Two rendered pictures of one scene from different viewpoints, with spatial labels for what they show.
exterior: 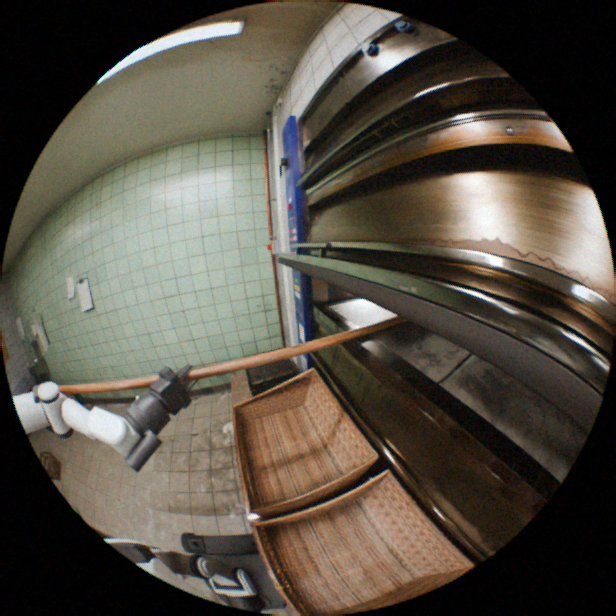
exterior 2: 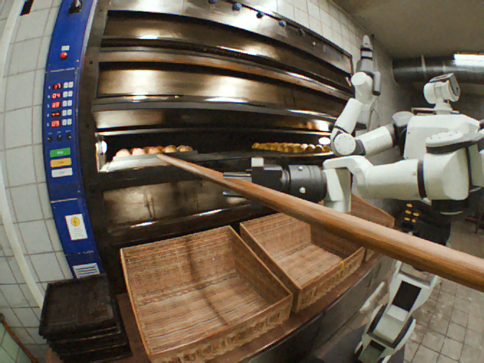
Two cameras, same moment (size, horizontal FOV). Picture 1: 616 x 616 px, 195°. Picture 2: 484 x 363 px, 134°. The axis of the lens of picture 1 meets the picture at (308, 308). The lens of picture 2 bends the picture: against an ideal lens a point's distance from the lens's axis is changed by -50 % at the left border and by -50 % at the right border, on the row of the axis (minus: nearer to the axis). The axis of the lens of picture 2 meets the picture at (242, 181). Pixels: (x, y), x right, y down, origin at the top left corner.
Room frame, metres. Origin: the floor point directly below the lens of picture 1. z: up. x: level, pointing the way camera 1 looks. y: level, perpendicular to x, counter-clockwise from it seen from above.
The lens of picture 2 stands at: (0.39, 0.76, 1.29)
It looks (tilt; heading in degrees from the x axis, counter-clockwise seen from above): 12 degrees down; 257
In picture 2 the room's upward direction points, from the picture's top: straight up
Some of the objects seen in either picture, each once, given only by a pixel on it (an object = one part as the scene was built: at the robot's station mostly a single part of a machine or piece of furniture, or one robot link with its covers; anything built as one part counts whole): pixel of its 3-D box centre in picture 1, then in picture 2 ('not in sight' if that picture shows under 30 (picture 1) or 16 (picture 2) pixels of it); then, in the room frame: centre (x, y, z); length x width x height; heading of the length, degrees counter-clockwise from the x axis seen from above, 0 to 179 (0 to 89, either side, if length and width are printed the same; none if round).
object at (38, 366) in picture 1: (39, 371); not in sight; (0.06, 4.22, 0.71); 0.47 x 0.36 x 0.91; 109
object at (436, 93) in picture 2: not in sight; (441, 95); (-0.30, 0.48, 1.46); 0.10 x 0.07 x 0.09; 76
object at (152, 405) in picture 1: (161, 400); (279, 185); (0.21, 0.35, 1.19); 0.12 x 0.10 x 0.13; 165
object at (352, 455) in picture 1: (290, 439); (200, 289); (0.40, 0.11, 0.72); 0.56 x 0.49 x 0.28; 20
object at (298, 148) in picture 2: not in sight; (291, 147); (-0.46, -0.94, 1.21); 0.61 x 0.48 x 0.06; 109
